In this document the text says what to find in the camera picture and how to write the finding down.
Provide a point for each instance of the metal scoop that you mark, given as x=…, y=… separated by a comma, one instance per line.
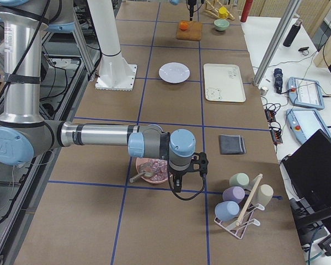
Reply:
x=144, y=170

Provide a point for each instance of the folded dark umbrella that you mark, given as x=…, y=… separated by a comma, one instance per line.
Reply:
x=278, y=80

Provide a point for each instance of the blue pastel cup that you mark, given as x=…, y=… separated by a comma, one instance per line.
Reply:
x=227, y=210

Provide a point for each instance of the pink bowl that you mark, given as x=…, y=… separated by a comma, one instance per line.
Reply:
x=156, y=166

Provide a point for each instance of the wooden mug rack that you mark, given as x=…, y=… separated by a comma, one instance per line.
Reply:
x=211, y=8

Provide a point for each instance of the cream bear tray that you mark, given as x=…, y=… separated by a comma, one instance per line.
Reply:
x=223, y=83

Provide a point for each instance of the red cylinder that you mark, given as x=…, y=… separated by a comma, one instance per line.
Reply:
x=246, y=10

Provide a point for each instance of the white round plate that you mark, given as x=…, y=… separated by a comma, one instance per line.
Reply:
x=174, y=72

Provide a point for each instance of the aluminium frame post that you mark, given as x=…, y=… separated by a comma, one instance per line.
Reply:
x=275, y=40

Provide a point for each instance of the mint green bowl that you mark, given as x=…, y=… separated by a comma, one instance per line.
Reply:
x=221, y=24

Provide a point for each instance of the near teach pendant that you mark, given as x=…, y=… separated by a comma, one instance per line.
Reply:
x=305, y=122

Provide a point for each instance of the beige pastel cup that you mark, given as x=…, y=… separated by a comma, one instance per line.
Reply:
x=264, y=194

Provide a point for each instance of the grey folded cloth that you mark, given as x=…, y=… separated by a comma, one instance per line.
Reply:
x=231, y=145

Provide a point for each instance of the black laptop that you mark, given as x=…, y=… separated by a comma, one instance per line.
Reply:
x=309, y=169

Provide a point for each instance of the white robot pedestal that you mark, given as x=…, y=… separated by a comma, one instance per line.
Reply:
x=114, y=71

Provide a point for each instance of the black water bottle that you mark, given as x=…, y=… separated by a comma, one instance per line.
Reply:
x=292, y=33

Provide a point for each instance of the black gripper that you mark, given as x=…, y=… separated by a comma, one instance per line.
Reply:
x=191, y=6
x=177, y=175

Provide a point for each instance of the orange mandarin fruit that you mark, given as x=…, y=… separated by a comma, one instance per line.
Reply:
x=183, y=25

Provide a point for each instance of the yellow cup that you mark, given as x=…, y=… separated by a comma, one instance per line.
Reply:
x=223, y=13

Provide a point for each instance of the small metal cylinder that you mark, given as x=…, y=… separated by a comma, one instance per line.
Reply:
x=263, y=91

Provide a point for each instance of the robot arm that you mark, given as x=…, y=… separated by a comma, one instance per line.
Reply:
x=25, y=134

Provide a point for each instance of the purple pastel cup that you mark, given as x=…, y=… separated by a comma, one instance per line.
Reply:
x=235, y=194

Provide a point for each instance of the far teach pendant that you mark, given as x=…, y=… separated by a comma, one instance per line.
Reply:
x=305, y=93

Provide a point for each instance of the teach pendant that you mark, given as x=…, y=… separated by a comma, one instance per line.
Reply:
x=305, y=122
x=305, y=93

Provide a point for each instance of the brown wooden tray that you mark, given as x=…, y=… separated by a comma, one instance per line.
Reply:
x=193, y=33

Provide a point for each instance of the green pastel cup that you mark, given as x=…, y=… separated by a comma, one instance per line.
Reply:
x=240, y=180

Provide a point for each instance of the white cup rack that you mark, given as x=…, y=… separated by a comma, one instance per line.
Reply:
x=238, y=225

